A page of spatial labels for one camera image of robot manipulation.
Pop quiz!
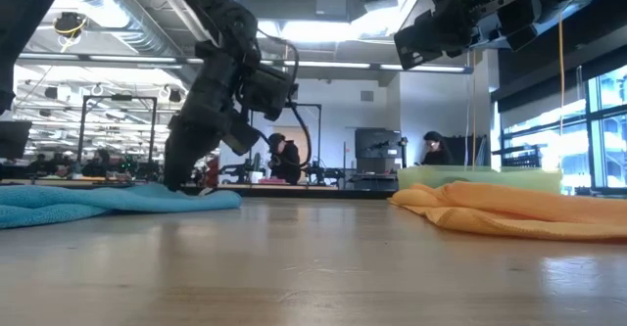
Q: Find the black computer monitor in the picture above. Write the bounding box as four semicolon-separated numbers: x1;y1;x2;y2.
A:
0;120;33;161

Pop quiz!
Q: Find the yellow plastic bin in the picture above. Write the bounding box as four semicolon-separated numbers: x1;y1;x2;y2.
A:
396;165;564;195

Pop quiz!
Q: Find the person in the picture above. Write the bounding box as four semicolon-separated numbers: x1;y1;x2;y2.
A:
419;130;455;166
80;148;115;178
266;132;304;185

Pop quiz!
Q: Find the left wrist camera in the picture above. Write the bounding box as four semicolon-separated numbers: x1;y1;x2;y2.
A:
238;64;300;122

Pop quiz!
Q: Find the black wall panel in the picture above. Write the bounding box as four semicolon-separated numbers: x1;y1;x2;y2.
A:
451;133;490;166

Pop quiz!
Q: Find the black gantry frame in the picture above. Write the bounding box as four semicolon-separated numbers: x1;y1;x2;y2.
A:
293;102;323;183
77;94;158;175

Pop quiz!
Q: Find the ceiling cable reel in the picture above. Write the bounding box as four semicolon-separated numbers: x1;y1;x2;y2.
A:
52;11;88;41

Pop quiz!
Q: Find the left camera cable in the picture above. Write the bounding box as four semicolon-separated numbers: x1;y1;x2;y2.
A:
255;25;314;169

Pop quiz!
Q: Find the pale blue microfiber towel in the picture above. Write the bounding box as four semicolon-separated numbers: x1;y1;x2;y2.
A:
0;182;244;231

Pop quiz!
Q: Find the black window rack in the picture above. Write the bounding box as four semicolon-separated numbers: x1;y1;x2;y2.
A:
492;144;543;170

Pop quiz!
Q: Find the black aluminium table frame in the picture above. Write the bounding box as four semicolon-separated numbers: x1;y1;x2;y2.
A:
0;177;399;201

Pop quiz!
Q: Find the orange microfiber towel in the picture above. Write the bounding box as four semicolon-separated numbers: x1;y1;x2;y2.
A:
389;179;627;243

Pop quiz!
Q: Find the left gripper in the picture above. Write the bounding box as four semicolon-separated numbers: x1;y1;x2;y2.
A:
163;36;262;194

